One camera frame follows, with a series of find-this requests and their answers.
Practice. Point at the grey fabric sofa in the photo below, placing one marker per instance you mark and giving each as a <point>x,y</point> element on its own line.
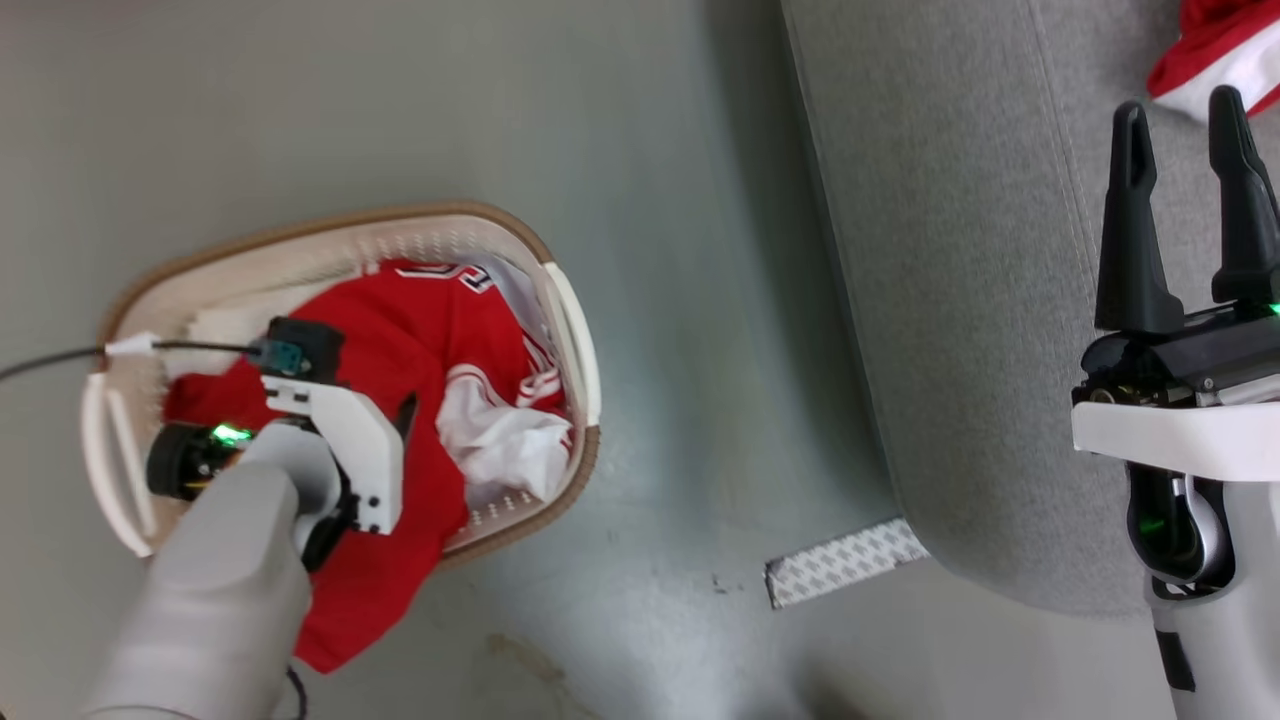
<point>950,300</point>

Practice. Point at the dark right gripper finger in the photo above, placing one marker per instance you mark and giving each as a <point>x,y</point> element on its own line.
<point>1135,230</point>
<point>1245,200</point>

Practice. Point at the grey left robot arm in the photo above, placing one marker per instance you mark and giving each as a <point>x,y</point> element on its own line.
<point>220,600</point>

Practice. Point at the red garment with white band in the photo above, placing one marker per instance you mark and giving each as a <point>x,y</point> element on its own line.
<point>1215,40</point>

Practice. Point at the white patterned tape strip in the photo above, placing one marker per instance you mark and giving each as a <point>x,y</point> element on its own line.
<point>845,562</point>

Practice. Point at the red and white striped garment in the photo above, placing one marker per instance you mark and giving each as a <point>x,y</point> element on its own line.
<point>500,440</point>

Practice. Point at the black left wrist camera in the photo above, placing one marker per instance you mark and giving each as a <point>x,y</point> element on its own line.
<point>312,348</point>

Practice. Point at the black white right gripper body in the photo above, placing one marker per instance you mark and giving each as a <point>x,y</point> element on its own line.
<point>1180,420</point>

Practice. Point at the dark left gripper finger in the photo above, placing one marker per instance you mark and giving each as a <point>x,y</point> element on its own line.
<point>408,420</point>

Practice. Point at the red jersey with number print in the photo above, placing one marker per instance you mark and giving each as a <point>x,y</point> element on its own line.
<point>430,330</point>

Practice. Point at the white plastic laundry basket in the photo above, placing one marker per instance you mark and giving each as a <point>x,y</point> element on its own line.
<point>300,250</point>

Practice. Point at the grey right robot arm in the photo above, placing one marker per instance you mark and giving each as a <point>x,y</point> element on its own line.
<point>1235,640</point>

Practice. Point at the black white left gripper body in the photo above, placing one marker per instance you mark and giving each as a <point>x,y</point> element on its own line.
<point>365,450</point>

